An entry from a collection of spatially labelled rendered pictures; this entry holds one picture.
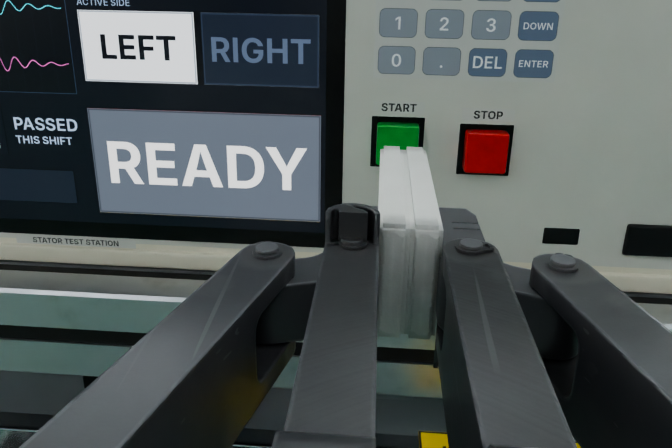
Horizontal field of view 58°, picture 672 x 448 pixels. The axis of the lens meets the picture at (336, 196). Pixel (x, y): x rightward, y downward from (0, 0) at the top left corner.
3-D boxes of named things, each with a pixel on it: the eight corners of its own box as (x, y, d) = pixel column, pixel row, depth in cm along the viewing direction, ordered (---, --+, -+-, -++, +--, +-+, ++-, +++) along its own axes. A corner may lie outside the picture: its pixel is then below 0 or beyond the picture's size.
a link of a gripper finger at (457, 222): (446, 293, 12) (597, 300, 12) (430, 205, 17) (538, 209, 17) (441, 355, 13) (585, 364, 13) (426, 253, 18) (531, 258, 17)
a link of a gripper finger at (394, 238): (403, 340, 15) (372, 338, 15) (398, 228, 21) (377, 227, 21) (411, 226, 14) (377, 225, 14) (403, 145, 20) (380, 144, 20)
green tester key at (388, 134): (417, 167, 26) (419, 126, 26) (375, 165, 26) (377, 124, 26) (416, 160, 27) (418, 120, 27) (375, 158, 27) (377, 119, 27)
